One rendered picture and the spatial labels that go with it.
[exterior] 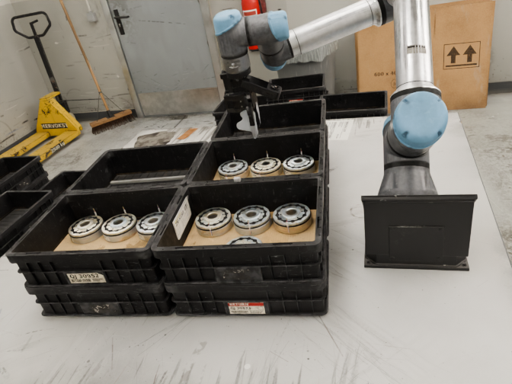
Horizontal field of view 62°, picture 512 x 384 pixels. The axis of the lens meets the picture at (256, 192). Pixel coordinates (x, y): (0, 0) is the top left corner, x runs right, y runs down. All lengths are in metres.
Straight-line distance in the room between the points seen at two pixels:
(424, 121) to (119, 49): 4.03
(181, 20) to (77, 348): 3.59
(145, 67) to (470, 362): 4.19
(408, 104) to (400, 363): 0.56
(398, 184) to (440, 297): 0.29
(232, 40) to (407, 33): 0.44
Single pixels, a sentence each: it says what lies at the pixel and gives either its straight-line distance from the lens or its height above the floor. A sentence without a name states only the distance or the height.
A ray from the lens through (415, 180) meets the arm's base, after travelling 1.14.
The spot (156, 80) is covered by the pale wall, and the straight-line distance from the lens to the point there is 4.72.
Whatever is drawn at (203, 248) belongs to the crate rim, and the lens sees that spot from 0.99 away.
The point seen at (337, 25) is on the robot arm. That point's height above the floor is 1.26.
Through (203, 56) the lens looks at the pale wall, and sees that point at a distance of 4.42.
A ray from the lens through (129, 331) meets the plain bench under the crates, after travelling 1.21.
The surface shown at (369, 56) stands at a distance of 3.94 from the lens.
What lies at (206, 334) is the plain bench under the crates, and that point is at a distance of 1.12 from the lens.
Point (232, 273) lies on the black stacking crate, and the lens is 1.03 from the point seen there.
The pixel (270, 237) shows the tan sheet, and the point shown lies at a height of 0.83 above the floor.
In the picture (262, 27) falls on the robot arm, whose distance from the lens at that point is 1.18.
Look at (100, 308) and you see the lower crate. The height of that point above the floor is 0.74.
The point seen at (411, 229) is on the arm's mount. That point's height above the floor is 0.83.
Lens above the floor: 1.51
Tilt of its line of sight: 31 degrees down
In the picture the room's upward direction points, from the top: 11 degrees counter-clockwise
